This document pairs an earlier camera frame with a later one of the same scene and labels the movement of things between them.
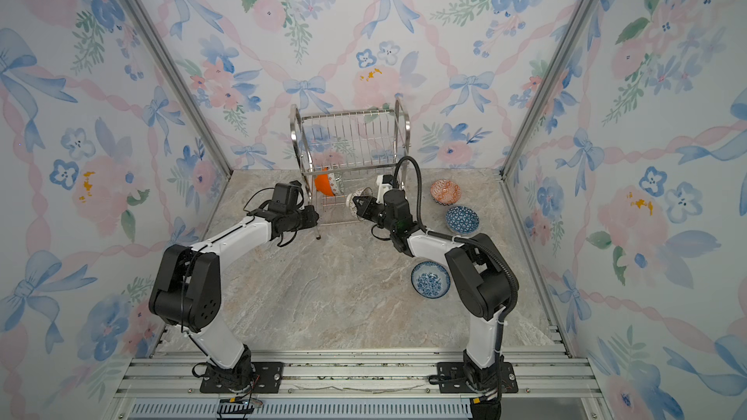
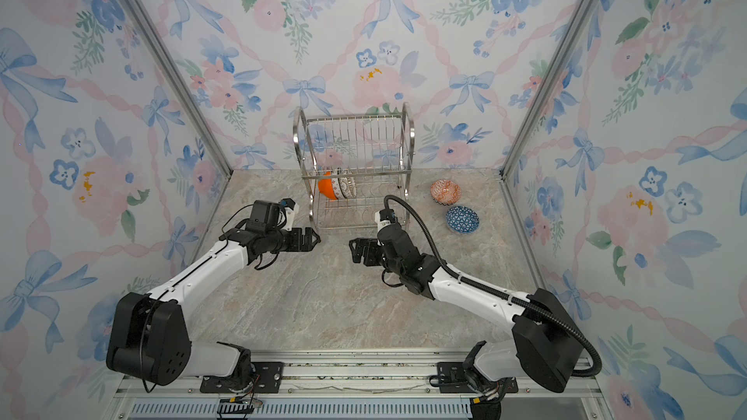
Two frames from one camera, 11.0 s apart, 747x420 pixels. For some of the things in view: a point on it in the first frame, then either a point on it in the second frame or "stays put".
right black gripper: x=369 y=208 -> x=363 y=244
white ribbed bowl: x=350 y=201 -> x=348 y=188
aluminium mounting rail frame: x=354 y=387 stays put
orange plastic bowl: x=322 y=184 stays put
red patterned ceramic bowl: x=444 y=192 stays put
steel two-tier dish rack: x=339 y=154 stays put
